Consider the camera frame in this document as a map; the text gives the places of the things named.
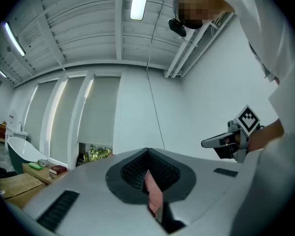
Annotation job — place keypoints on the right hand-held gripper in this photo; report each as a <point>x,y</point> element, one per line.
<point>248,119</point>

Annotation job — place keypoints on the person's right forearm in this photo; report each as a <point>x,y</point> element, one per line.
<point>265,136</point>

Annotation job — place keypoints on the person's left hand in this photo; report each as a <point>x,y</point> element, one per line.
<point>154,195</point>

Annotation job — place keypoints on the white ceiling pipes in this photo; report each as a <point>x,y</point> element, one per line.
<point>186,50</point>

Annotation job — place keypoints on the person's white shirt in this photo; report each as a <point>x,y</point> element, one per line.
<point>268,28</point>

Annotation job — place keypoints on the person's head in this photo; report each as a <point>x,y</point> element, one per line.
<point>199,4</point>

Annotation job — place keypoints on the grey roller blind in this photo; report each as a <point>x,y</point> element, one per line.
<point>39,117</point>
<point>66,122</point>
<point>99,112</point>

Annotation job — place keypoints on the green plants outside window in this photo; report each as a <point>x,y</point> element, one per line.
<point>98,152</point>

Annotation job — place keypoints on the dark red book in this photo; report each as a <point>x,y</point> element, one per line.
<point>57,169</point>

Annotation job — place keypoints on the grey round object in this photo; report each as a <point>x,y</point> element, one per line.
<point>43,162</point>

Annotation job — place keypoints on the low wooden table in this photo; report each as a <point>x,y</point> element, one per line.
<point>43,174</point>

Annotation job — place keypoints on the green case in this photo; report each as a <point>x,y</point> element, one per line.
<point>36,166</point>

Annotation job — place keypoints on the chrome faucet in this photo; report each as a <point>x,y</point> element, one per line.
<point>21,126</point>

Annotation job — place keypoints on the white and green bathtub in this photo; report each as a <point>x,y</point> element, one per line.
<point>22,149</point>

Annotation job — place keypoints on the white sink cabinet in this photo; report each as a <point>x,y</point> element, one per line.
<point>13,133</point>

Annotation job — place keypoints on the black cloth pile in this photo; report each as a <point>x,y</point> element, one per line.
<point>0,172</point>

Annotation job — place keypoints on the black head camera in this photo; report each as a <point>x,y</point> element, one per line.
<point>177,26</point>

